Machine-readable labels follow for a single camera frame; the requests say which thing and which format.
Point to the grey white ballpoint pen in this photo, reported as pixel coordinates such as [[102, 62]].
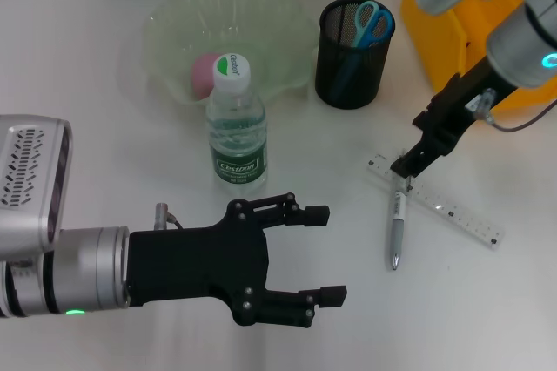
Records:
[[397, 231]]

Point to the blue teal scissors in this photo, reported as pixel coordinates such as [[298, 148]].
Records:
[[363, 42]]

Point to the green glass fruit plate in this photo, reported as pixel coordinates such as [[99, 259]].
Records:
[[261, 40]]

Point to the black mesh pen holder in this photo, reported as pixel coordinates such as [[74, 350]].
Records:
[[365, 83]]

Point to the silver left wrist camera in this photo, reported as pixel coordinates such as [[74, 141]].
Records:
[[30, 179]]

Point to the clear green-label water bottle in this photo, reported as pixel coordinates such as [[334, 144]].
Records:
[[235, 136]]

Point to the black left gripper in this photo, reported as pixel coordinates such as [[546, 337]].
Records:
[[196, 262]]

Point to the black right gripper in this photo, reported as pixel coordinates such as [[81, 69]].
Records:
[[461, 109]]

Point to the pink peach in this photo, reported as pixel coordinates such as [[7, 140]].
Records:
[[201, 77]]

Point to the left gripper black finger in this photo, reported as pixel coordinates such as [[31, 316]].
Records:
[[333, 295]]

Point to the yellow plastic bin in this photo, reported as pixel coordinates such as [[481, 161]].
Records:
[[435, 40]]

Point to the clear plastic ruler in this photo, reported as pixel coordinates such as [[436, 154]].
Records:
[[457, 214]]

